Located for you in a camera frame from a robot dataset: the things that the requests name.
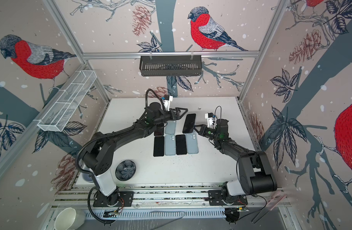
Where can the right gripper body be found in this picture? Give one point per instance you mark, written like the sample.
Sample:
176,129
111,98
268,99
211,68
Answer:
208,132

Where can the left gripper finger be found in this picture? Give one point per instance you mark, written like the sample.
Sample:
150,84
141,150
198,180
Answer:
181,115
181,110

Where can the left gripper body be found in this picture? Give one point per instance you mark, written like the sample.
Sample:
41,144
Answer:
169,116

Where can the black phone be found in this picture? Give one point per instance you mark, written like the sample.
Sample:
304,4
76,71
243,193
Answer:
189,124
159,146
181,145
159,132

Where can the light blue phone case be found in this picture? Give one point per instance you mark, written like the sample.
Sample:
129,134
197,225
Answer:
192,144
170,145
170,128

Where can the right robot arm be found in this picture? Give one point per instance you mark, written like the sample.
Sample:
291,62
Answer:
254,172

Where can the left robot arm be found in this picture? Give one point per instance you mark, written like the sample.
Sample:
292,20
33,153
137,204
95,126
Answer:
96,156

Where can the dark flower-shaped dish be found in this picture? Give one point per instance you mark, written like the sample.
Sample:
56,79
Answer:
125,170

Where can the pink strip tool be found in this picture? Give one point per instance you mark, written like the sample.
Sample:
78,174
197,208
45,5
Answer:
275,202

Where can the lavender cup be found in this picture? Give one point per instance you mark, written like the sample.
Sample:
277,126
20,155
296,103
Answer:
86,178

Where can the white bowl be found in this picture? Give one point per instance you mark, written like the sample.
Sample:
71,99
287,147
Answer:
69,219

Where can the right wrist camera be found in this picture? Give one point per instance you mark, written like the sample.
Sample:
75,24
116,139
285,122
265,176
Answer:
210,117

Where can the black wall basket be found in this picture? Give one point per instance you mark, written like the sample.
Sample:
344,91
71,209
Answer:
158,66

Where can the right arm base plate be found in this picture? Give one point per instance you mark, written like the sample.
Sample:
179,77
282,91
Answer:
220,198

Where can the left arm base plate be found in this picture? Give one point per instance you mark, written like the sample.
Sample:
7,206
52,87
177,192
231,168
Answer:
116,199

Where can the white mesh wall basket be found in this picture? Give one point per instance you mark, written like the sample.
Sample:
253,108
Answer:
69,99

